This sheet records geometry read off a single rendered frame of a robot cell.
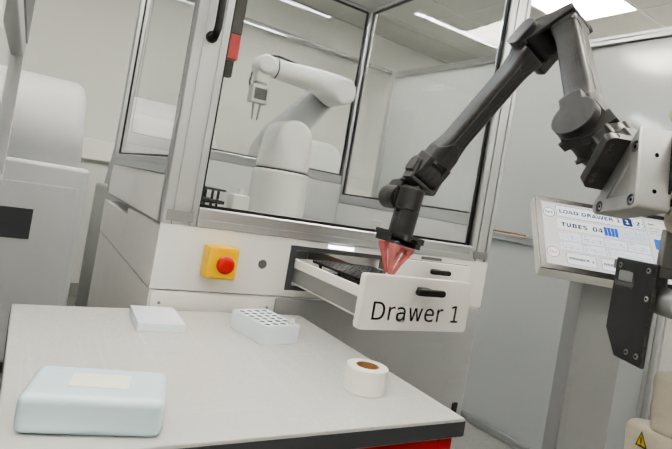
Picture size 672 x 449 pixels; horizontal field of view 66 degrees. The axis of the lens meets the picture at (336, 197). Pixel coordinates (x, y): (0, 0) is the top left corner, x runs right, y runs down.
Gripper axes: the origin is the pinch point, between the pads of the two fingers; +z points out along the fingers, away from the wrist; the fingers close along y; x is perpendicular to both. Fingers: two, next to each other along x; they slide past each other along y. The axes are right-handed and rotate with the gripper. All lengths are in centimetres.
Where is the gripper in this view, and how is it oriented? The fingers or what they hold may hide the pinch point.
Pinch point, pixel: (389, 272)
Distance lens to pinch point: 119.6
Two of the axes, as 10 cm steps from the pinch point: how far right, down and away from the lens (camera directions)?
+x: -7.5, -2.5, -6.1
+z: -2.8, 9.6, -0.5
